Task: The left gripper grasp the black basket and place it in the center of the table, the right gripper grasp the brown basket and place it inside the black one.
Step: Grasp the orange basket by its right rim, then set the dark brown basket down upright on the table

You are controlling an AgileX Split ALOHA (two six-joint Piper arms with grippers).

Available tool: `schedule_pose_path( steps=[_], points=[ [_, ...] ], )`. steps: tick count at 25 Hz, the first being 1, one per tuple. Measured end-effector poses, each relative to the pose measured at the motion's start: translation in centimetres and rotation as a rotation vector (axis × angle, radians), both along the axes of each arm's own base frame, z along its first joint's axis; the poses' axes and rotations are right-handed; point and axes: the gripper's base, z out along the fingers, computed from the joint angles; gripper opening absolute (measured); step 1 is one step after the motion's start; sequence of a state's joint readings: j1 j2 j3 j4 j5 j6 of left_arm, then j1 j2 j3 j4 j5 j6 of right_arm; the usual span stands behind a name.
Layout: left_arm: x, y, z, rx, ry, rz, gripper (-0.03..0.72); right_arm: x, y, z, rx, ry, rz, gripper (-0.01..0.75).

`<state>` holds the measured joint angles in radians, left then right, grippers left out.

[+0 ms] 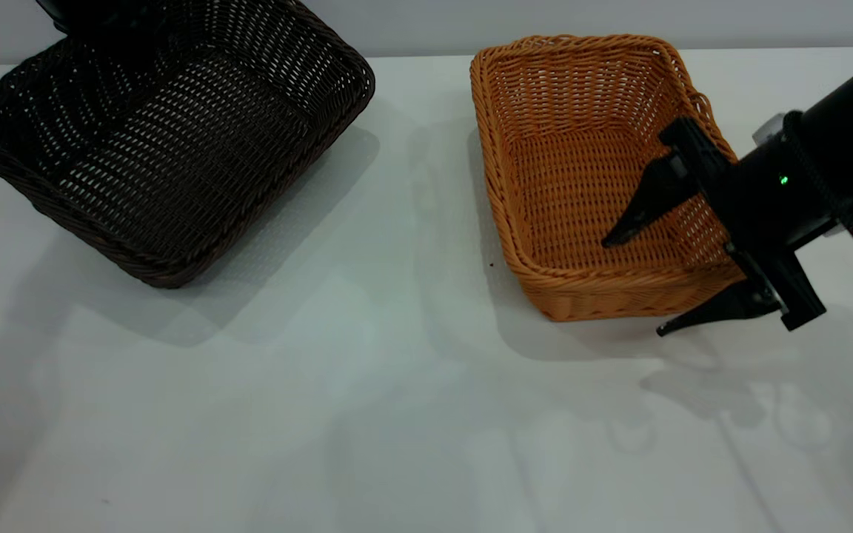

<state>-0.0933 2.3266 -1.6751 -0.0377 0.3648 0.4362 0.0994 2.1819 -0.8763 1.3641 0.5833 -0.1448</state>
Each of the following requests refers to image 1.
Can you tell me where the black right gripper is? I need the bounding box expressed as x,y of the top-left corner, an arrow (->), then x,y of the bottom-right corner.
601,116 -> 840,337

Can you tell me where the orange woven wicker basket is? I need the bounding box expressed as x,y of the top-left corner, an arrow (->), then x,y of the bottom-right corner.
469,33 -> 749,324

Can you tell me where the black woven wicker basket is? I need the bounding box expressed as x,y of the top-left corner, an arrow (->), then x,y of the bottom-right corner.
0,0 -> 376,289

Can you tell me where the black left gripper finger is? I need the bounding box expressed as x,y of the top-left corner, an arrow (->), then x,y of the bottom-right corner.
36,0 -> 76,35

